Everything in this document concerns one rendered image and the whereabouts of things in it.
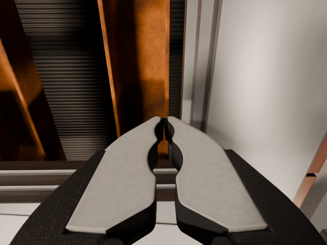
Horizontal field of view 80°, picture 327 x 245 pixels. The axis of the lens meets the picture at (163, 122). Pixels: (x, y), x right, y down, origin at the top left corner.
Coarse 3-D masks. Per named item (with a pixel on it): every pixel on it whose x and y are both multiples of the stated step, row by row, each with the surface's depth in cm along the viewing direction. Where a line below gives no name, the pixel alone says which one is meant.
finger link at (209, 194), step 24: (168, 120) 12; (192, 144) 10; (216, 144) 10; (192, 168) 8; (216, 168) 8; (192, 192) 7; (216, 192) 7; (240, 192) 7; (192, 216) 7; (216, 216) 6; (240, 216) 6
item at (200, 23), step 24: (192, 0) 13; (216, 0) 11; (192, 24) 13; (216, 24) 11; (192, 48) 14; (192, 72) 15; (192, 96) 15; (192, 120) 15; (0, 168) 20; (24, 168) 20; (48, 168) 20; (72, 168) 20; (168, 168) 20; (0, 192) 19; (24, 192) 19; (48, 192) 19; (168, 192) 19; (168, 216) 19
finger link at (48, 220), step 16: (96, 160) 9; (80, 176) 8; (64, 192) 7; (80, 192) 7; (48, 208) 7; (64, 208) 7; (32, 224) 6; (48, 224) 6; (64, 224) 6; (16, 240) 6; (32, 240) 6; (48, 240) 6; (64, 240) 6; (80, 240) 6; (96, 240) 6
